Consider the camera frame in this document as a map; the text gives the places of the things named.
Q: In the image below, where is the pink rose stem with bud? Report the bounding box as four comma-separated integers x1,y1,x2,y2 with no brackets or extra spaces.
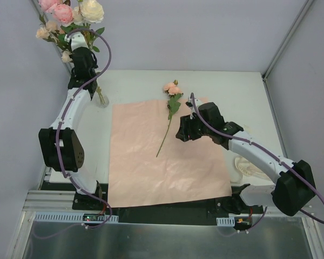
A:
61,23,105,51

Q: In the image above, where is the pink artificial flower bouquet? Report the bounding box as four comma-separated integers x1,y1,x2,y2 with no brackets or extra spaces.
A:
156,80,184,158

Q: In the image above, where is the peach flower stem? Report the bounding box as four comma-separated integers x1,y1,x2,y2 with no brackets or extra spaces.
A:
36,21,73,63

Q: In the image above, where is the white rose stem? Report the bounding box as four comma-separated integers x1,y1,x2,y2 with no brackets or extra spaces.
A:
72,0,104,53

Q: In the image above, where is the light pink rose stem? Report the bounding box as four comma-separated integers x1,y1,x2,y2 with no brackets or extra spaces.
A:
38,0,73,26

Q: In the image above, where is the pink wrapping paper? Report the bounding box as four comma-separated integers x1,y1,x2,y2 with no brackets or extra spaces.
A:
108,100,232,208

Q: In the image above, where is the cream ribbon gold lettering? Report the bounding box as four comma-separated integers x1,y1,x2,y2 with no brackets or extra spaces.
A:
228,150,272,186

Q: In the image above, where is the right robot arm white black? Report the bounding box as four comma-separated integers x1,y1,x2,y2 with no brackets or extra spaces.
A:
176,100,315,216

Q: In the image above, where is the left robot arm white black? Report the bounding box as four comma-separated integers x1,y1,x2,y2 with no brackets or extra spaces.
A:
38,47,104,210

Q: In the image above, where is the clear glass vase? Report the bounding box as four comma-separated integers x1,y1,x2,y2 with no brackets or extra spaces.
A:
96,86,110,108

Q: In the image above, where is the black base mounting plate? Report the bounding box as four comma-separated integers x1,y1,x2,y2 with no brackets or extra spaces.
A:
42,181,264,226

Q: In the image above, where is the shiny metal front panel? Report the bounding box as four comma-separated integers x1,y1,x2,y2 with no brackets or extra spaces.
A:
23,217,312,258

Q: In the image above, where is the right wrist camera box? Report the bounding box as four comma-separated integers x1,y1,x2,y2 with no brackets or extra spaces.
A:
185,97,195,119

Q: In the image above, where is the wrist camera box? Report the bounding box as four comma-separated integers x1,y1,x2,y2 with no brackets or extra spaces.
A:
64,32,89,51
185,97,195,119

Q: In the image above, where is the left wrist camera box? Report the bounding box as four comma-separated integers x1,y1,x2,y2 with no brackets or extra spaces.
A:
64,32,89,51

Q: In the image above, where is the left aluminium frame post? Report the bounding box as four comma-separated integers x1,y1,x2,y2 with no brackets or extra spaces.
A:
29,0,72,74

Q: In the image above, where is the aluminium frame post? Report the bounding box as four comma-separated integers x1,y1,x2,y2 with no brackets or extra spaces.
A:
29,0,72,74
262,0,316,82

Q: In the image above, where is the right white cable duct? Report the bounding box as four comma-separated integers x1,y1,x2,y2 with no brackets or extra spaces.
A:
216,216,252,227

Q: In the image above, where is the white cable duct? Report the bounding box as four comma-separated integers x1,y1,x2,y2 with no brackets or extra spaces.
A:
216,216,252,227
35,212,119,224

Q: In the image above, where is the right aluminium frame post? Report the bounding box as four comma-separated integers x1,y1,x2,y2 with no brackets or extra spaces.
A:
262,0,316,82

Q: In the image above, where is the front aluminium rail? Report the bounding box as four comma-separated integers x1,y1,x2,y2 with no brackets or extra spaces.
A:
22,190,315,217

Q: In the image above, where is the left white cable duct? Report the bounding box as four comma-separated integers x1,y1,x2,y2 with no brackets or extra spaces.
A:
35,212,119,224

